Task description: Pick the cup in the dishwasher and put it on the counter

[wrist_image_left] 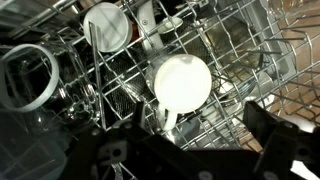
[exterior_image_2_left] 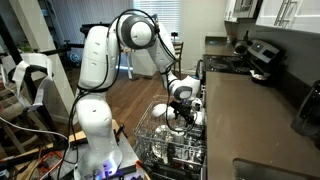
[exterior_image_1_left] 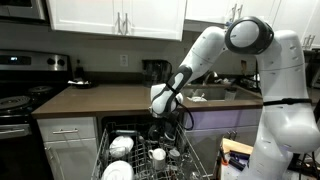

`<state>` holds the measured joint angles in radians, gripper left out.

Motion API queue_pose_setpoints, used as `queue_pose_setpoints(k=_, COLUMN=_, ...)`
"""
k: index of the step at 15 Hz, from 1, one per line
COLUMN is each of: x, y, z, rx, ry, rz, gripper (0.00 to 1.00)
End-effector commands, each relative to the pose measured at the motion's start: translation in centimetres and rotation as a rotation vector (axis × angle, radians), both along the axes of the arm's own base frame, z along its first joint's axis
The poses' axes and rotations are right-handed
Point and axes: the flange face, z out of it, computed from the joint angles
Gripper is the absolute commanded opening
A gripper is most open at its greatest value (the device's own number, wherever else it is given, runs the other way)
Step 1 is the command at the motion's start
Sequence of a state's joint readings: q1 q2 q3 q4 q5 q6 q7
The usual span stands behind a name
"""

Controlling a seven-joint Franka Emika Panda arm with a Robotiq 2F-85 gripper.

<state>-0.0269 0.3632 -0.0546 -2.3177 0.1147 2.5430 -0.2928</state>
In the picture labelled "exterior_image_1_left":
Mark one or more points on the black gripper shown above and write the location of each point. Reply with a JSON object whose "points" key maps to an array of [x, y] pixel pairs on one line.
{"points": [[163, 126]]}

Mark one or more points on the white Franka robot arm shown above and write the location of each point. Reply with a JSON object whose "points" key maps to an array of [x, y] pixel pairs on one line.
{"points": [[283, 83]]}

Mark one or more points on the metal robot base platform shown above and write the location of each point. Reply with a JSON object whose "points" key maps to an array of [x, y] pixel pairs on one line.
{"points": [[226, 173]]}

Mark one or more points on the dishwasher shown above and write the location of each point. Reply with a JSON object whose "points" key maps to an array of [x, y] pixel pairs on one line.
{"points": [[133, 119]]}

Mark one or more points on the white plates in dishwasher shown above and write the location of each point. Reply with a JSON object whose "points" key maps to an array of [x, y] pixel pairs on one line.
{"points": [[117, 171]]}

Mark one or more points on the clear plastic cup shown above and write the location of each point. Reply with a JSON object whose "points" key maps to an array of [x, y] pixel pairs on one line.
{"points": [[230, 95]]}

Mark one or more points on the white bowl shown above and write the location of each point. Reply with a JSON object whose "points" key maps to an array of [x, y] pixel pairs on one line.
{"points": [[121, 146]]}

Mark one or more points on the white sink base cabinet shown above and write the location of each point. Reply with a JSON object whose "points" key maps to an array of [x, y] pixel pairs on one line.
{"points": [[216, 133]]}

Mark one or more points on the kitchen sink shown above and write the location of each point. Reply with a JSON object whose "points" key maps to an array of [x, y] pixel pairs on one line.
{"points": [[216, 93]]}

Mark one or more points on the metal faucet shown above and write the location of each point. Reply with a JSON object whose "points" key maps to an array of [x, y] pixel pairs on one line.
{"points": [[208, 76]]}

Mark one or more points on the wooden board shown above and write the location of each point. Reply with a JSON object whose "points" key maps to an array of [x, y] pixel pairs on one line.
{"points": [[236, 146]]}

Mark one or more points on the dark dish with scraps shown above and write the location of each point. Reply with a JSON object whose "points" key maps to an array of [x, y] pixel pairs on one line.
{"points": [[80, 84]]}

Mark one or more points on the white base cabinet with drawer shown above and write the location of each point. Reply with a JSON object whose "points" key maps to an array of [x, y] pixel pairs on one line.
{"points": [[70, 150]]}

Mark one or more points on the dark bottle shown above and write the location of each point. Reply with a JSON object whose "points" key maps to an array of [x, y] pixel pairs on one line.
{"points": [[79, 71]]}

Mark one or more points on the black kitchen stove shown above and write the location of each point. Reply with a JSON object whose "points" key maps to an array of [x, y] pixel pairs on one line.
{"points": [[20, 100]]}

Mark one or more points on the steel microwave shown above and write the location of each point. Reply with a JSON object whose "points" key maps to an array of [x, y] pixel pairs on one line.
{"points": [[20, 8]]}

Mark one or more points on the white wall outlet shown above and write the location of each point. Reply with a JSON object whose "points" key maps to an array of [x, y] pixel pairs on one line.
{"points": [[124, 60]]}

